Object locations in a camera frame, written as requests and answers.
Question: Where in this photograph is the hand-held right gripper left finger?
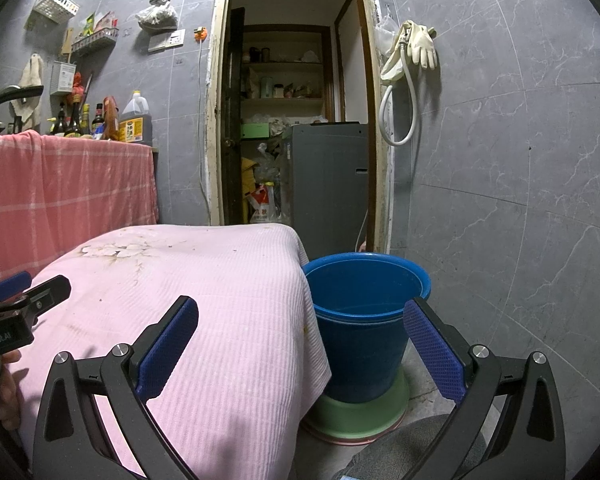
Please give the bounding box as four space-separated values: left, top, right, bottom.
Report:
32 296 201 480

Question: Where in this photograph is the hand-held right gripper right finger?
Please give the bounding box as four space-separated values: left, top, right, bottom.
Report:
402 296 567 480

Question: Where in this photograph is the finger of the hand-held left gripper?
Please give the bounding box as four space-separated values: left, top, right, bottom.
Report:
10 275 72 331
0 271 33 317

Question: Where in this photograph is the blue plastic bucket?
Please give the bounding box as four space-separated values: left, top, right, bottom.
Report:
300 252 432 405

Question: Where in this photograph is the person's left hand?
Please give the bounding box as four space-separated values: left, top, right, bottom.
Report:
0 349 25 432

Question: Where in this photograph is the pink floral cloth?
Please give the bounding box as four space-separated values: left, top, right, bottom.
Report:
2 224 333 480

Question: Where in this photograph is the person's grey trouser leg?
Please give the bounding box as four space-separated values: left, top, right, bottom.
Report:
332 414 486 480

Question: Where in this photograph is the green plastic basin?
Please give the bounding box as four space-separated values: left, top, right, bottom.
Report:
307 375 410 438

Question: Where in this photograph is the red checked cloth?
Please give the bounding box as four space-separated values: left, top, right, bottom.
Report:
0 130 160 286

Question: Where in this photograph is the red white bottle on floor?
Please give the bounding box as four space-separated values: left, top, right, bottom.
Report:
247 182 278 224

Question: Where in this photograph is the cooking oil jug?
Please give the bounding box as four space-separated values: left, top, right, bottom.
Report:
118 91 152 145

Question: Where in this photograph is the yellow bag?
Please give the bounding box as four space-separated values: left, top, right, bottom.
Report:
241 156 257 196

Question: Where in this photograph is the red hanging bag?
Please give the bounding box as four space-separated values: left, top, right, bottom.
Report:
69 72 86 106

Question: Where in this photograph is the metal tin box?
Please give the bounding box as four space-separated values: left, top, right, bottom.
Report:
50 61 77 97

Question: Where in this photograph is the beige hanging towel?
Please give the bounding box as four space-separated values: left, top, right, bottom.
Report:
10 53 46 131

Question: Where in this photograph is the dark wooden door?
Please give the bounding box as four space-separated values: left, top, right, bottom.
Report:
220 7 245 226

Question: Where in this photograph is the cream rubber glove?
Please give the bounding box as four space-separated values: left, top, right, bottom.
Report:
409 20 438 71
381 22 413 82

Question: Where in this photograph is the plastic bag of dried goods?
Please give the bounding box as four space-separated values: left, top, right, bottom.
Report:
136 0 179 31

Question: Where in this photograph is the wooden storage shelf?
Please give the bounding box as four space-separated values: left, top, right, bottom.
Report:
240 24 338 126

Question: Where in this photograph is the clear plastic bag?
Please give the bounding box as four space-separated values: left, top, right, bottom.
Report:
375 7 399 55

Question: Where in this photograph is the black handled pan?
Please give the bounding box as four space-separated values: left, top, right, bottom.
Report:
0 85 45 110

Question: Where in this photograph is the white hose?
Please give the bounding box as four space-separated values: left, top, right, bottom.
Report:
378 40 421 147

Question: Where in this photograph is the wooden door frame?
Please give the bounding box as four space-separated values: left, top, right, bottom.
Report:
202 0 396 256

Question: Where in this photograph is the white power cable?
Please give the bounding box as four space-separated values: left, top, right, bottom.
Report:
198 40 212 211

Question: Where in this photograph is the metal wall rack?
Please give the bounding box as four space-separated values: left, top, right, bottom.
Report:
71 29 120 57

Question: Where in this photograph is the wall switch panel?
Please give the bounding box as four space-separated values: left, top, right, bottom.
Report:
147 29 186 53

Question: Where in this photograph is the white wall basket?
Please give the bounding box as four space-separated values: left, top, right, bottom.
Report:
32 0 80 25

